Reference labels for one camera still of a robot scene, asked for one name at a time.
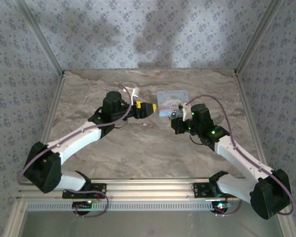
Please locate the light blue cartoon tin box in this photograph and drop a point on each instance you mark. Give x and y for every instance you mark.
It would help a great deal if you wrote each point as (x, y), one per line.
(170, 101)

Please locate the left controller board with LED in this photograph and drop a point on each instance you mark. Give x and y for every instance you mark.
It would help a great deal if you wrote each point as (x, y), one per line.
(82, 204)

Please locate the controller board with led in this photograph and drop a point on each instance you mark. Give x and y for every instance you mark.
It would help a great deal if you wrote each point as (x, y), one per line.
(222, 207)
(82, 204)

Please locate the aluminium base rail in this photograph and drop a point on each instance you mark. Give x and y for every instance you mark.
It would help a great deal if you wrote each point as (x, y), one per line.
(148, 190)

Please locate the aluminium frame post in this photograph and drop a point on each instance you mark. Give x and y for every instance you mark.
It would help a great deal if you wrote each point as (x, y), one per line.
(257, 37)
(42, 37)

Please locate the aluminium table side rail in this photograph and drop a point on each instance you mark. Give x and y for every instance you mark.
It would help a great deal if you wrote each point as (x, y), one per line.
(53, 106)
(247, 111)

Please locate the right controller board with LED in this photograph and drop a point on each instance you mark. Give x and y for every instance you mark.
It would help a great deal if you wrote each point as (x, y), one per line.
(222, 207)

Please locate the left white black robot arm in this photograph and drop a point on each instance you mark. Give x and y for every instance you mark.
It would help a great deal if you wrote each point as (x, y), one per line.
(74, 142)

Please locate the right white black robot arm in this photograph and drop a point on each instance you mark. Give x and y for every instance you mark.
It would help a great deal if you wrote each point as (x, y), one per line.
(236, 154)

